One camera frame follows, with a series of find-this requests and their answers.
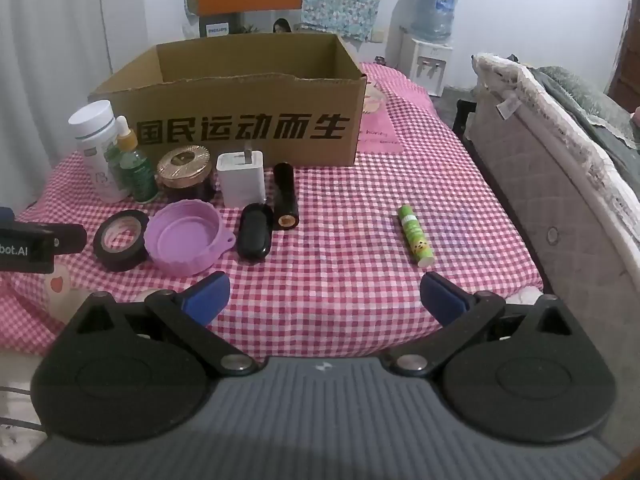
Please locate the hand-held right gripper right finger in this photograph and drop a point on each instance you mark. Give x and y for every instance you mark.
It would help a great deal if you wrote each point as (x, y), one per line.
(440, 295)

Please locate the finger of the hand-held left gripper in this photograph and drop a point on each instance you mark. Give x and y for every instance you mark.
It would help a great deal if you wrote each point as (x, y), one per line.
(70, 240)

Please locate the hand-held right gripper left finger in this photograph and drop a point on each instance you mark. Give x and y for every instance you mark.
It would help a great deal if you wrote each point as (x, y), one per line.
(207, 295)

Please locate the black tape roll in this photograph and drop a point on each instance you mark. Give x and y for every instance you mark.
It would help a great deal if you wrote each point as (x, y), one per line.
(102, 250)

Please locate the green tube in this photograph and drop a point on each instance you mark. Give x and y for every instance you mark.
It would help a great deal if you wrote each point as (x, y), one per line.
(412, 232)

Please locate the black oval case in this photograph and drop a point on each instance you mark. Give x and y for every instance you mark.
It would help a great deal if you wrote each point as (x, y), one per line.
(255, 232)

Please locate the green dropper bottle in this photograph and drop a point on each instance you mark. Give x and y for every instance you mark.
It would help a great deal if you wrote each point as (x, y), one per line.
(137, 175)

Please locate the white plastic bottle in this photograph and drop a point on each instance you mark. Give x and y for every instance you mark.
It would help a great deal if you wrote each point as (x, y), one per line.
(92, 125)

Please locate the white charger plug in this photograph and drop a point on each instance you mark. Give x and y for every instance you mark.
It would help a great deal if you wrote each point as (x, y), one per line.
(240, 180)

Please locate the black cylinder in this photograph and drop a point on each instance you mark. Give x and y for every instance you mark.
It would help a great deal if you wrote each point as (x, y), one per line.
(285, 195)

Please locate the gold-lidded jar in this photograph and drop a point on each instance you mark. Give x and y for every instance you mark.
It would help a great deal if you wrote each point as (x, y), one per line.
(182, 162)

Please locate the brown cardboard box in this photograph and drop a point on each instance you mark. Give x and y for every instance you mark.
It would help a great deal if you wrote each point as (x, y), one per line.
(225, 102)

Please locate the pink checked cloth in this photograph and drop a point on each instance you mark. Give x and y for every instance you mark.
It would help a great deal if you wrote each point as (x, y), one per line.
(340, 260)

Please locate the beige quilted mattress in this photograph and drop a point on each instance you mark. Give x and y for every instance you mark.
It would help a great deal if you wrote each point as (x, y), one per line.
(525, 185)

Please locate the white curtain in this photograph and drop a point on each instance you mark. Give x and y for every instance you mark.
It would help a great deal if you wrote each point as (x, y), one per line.
(50, 60)

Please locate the white water dispenser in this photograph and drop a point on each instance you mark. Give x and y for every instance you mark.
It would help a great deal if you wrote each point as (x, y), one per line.
(425, 60)

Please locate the grey blanket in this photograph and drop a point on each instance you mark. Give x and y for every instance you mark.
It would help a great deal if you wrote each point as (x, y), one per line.
(585, 100)

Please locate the printed appliance box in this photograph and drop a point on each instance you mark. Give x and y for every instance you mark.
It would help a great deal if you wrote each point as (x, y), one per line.
(217, 27)

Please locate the brown wooden door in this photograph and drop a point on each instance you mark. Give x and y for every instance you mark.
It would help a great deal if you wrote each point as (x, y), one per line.
(625, 60)

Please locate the white wall socket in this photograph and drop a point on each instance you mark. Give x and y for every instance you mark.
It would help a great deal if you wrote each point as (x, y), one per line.
(377, 36)

